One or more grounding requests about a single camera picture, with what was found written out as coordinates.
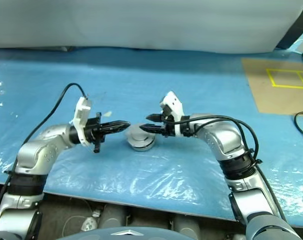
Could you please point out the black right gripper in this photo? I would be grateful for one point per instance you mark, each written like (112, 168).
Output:
(169, 125)

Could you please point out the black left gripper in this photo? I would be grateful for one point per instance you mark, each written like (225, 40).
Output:
(92, 130)

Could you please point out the round hinged motor lid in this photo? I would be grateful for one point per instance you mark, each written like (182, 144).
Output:
(137, 138)

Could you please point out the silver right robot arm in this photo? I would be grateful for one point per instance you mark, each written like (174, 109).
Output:
(224, 142)

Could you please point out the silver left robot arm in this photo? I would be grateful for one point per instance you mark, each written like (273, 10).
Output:
(39, 155)

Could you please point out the small whitish scrap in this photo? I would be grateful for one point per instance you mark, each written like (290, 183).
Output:
(107, 114)

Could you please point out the blue plastic table cover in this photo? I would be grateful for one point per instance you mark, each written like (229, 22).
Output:
(151, 82)

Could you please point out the grey rounded cylinder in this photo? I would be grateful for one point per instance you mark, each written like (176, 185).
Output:
(186, 225)
(116, 216)

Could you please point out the small white pouch device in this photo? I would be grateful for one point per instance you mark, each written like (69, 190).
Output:
(89, 223)

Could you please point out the white foam backdrop board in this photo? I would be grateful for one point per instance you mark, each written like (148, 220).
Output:
(141, 22)

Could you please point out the grey robot torso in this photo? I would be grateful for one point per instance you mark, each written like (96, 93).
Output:
(126, 235)

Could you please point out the brown cardboard sheet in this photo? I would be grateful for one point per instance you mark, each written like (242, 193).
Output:
(274, 100)

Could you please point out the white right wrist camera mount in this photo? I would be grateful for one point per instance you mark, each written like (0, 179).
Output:
(175, 103)

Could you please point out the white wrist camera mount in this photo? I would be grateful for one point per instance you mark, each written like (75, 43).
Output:
(175, 103)
(81, 112)

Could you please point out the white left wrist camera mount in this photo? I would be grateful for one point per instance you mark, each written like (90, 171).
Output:
(81, 112)

